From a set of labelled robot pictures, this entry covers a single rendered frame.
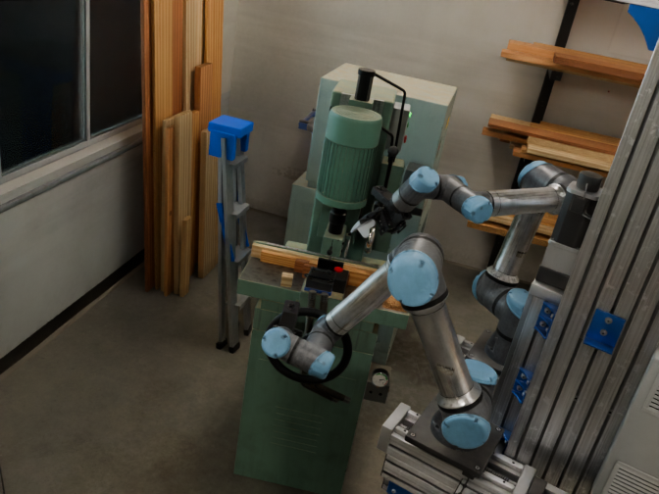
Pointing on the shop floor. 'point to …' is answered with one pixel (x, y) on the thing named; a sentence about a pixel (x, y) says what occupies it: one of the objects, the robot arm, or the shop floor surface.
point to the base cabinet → (298, 423)
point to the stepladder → (228, 131)
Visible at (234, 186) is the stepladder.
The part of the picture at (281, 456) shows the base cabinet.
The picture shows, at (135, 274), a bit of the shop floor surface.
